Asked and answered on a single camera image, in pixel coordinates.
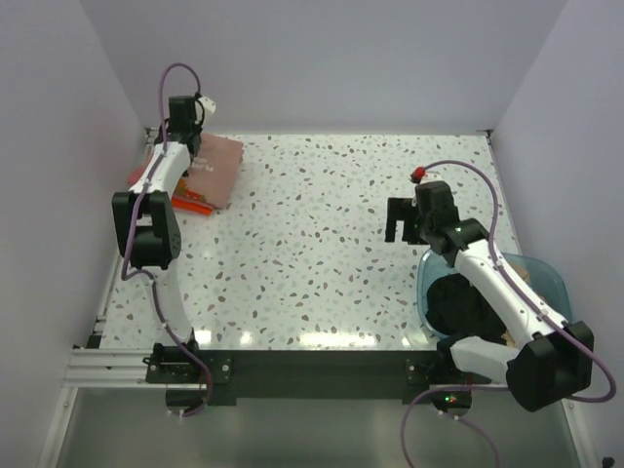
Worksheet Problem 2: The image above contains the dusty pink printed t-shirt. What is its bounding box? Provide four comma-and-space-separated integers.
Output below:
175, 134, 244, 209

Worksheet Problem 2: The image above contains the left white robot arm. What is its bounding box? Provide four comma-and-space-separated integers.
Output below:
111, 94, 205, 346

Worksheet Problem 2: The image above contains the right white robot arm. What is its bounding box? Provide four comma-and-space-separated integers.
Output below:
385, 181, 594, 411

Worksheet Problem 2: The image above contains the folded salmon pink t-shirt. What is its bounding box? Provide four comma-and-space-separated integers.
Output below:
128, 166, 146, 194

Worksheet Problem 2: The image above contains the folded orange t-shirt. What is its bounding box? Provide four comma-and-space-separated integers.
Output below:
172, 179, 214, 215

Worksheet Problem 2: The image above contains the black t-shirt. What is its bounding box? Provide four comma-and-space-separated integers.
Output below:
425, 274, 507, 344

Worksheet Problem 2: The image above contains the beige t-shirt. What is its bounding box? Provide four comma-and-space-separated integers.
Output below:
500, 261, 530, 348

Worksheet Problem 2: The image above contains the translucent blue plastic bin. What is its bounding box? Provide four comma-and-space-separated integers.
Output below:
416, 251, 572, 339

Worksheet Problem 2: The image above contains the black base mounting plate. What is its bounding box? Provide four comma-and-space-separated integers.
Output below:
143, 345, 488, 409

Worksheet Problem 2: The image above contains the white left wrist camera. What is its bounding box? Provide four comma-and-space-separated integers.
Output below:
197, 96, 216, 120

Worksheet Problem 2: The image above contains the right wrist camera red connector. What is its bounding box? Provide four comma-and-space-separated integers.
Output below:
410, 167, 441, 185

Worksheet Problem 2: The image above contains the aluminium front rail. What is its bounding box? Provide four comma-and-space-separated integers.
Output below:
62, 340, 576, 391

